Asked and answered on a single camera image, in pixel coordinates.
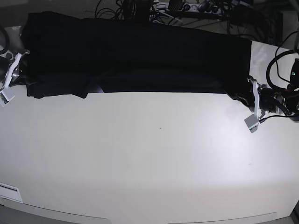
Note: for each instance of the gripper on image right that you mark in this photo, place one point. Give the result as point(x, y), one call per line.
point(252, 100)

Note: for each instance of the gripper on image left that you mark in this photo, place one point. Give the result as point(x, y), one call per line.
point(8, 65)

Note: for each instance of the black T-shirt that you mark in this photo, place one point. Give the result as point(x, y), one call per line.
point(71, 56)

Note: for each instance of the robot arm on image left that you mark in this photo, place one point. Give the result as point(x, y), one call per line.
point(10, 46)

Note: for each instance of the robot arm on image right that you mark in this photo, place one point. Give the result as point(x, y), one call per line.
point(268, 100)

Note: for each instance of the white power strip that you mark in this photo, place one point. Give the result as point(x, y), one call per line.
point(204, 7)

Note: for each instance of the white label plate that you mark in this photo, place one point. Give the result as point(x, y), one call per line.
point(10, 192)

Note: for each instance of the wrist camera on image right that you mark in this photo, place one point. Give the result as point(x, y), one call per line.
point(252, 122)

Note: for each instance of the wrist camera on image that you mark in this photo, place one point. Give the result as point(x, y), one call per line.
point(252, 122)
point(6, 95)

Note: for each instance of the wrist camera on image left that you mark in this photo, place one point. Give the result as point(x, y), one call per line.
point(6, 95)

